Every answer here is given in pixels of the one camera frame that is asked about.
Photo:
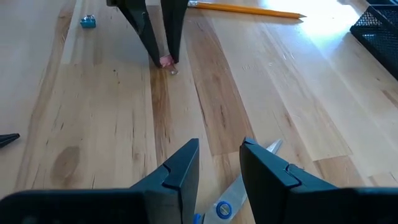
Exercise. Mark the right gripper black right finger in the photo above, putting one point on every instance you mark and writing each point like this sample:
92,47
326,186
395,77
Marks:
311,205

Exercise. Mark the black mesh desk organizer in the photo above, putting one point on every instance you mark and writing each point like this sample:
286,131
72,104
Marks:
377,34

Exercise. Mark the yellow wooden pencil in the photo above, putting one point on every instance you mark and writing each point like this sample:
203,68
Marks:
248,9

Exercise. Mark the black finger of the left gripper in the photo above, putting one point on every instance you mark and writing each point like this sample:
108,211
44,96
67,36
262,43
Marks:
174,25
136,18

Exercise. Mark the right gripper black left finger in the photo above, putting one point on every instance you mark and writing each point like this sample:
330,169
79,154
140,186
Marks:
93,208

